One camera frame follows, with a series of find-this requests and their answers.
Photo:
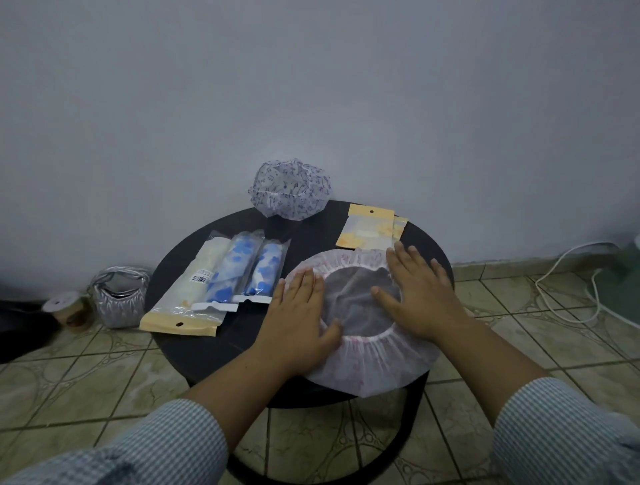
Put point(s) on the stack of yellow small pouches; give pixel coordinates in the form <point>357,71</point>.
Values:
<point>365,230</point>

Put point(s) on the person's left hand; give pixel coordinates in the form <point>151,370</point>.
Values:
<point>295,335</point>

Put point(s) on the blue flower shower cap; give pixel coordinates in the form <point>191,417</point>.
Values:
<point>235,265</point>
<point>265,270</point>

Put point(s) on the black round side table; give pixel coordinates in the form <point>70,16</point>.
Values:
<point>310,235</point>

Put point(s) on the pink print shower cap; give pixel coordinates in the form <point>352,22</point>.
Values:
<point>375,365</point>

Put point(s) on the pale green appliance base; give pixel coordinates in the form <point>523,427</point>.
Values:
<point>622,290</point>

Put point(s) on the cream packet with barcode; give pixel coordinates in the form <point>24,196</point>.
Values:
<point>180,310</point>

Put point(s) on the person's left forearm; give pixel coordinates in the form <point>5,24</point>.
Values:
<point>230,394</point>

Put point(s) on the person's right hand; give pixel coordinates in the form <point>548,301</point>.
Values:
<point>425,300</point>

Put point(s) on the ribbon spool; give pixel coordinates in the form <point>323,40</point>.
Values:
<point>65,310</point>

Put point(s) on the black bag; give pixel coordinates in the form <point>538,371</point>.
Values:
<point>22,330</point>

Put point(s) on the silver quilted handbag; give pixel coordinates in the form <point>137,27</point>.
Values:
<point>120,300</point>

